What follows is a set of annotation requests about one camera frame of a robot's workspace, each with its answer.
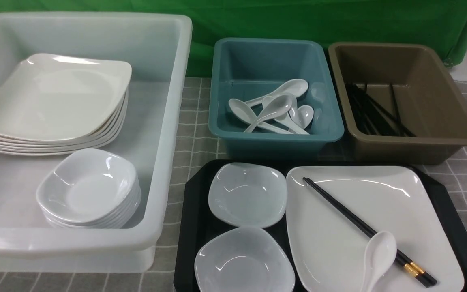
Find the large white rice plate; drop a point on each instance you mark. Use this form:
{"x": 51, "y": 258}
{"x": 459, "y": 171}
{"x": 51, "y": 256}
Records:
{"x": 328, "y": 250}

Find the black chopstick gold band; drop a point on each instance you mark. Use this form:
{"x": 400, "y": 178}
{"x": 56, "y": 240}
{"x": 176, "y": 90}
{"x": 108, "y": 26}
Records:
{"x": 339, "y": 205}

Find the stack of white bowls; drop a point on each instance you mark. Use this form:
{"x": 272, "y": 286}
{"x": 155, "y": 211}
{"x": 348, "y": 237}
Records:
{"x": 90, "y": 189}

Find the stack of white plates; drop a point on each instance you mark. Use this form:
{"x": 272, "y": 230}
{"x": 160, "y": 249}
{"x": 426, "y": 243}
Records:
{"x": 56, "y": 105}

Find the large white plastic tub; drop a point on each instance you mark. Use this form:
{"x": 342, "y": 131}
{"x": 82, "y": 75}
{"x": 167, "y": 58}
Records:
{"x": 157, "y": 47}

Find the black serving tray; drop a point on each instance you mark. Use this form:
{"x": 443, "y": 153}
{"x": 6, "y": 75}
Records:
{"x": 199, "y": 225}

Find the white bowl lower tray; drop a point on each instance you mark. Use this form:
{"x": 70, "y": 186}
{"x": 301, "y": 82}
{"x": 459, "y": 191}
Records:
{"x": 244, "y": 259}

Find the white bowl tray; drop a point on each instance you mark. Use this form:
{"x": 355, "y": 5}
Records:
{"x": 244, "y": 259}
{"x": 248, "y": 195}

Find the white bowl upper tray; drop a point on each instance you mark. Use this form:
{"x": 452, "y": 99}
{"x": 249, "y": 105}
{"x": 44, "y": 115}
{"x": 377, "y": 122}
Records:
{"x": 248, "y": 195}

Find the teal plastic bin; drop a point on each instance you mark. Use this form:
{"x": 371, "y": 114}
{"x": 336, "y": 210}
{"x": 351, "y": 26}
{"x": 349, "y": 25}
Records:
{"x": 247, "y": 68}

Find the white spoon small right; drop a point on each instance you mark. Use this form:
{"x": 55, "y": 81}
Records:
{"x": 306, "y": 113}

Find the white spoon long top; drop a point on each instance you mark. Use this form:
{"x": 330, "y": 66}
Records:
{"x": 296, "y": 87}

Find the black chopsticks in bin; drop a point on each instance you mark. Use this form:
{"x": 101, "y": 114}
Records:
{"x": 372, "y": 118}

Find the brown plastic bin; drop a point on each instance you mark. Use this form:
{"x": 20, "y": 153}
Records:
{"x": 430, "y": 103}

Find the green backdrop cloth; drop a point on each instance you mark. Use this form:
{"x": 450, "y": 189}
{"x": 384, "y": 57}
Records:
{"x": 438, "y": 24}

